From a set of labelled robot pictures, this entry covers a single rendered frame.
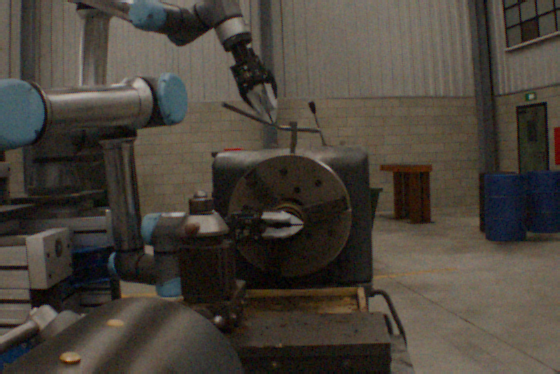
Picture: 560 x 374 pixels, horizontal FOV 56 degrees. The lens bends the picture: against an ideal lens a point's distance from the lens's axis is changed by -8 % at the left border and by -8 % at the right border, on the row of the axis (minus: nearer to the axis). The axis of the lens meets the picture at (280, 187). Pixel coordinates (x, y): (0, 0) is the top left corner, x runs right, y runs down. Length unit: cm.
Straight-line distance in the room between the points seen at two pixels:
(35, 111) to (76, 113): 12
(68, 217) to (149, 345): 122
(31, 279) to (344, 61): 1122
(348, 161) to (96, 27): 80
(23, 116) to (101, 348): 72
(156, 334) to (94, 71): 136
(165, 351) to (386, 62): 1208
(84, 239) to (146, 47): 1028
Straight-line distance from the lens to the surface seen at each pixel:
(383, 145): 1204
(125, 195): 135
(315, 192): 143
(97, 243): 148
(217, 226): 84
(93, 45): 163
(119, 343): 29
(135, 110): 118
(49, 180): 150
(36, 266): 100
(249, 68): 130
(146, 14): 127
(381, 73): 1222
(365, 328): 86
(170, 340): 31
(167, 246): 128
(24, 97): 97
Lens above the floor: 123
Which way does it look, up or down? 3 degrees down
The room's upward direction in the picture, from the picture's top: 3 degrees counter-clockwise
